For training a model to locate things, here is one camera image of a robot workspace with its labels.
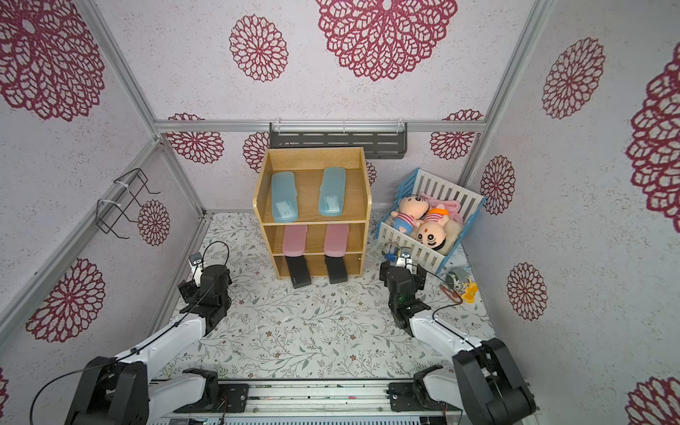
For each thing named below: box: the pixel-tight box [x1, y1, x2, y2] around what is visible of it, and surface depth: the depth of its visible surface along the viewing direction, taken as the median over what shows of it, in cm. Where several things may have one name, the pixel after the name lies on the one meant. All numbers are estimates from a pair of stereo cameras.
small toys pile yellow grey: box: [444, 270, 480, 304], surface depth 94 cm
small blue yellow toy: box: [381, 247, 402, 263], surface depth 104 cm
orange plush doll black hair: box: [416, 208, 450, 251], surface depth 99 cm
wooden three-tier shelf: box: [253, 146, 372, 279], surface depth 87 cm
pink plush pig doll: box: [390, 194, 430, 235], surface depth 105 cm
